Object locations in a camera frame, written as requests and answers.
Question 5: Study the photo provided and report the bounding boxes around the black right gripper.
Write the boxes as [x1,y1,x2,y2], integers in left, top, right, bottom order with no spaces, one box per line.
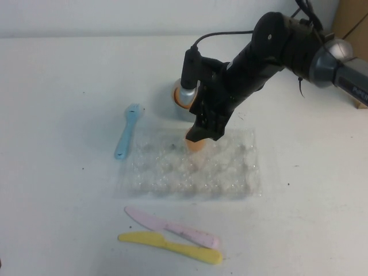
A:
[186,56,234,143]

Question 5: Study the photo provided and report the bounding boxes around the pink plastic knife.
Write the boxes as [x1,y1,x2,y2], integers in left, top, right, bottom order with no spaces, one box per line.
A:
[124,205,221,250]

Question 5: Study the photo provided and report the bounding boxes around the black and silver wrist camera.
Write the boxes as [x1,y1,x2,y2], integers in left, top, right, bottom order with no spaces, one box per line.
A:
[171,48,202,110]

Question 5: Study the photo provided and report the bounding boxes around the yellow plastic knife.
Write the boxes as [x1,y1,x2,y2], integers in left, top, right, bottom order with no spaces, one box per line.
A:
[117,231,224,266]

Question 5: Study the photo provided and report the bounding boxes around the light blue plastic fork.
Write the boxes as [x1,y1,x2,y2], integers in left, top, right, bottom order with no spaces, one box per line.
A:
[114,103,144,160]

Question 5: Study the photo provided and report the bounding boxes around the clear plastic egg tray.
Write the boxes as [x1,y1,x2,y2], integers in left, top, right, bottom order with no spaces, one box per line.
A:
[112,125,264,200]

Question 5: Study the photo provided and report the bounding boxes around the black camera cable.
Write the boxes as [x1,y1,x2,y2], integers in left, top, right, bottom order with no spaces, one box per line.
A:
[190,30,255,53]

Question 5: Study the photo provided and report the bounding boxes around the brown cardboard box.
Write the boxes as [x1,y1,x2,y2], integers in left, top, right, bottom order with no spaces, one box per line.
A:
[330,0,368,110]

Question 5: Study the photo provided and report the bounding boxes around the orange-brown egg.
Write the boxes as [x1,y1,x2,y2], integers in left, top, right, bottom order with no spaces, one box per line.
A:
[185,129,206,153]

